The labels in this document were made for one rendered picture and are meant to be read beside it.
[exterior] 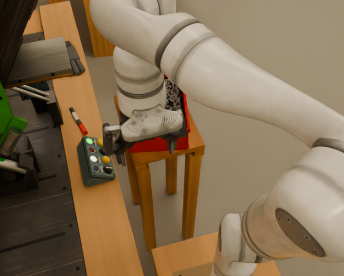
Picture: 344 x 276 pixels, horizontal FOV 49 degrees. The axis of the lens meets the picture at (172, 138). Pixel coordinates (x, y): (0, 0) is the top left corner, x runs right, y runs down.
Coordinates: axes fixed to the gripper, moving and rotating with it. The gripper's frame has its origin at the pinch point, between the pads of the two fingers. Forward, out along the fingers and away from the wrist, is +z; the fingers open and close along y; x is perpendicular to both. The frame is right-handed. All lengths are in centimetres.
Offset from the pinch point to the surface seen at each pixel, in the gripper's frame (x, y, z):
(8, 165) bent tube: -30, 34, 30
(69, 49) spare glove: -85, 10, 37
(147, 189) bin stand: -34, -6, 70
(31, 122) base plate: -53, 28, 40
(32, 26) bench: -112, 24, 42
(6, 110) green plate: -36.7, 29.2, 16.5
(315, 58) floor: -141, -163, 130
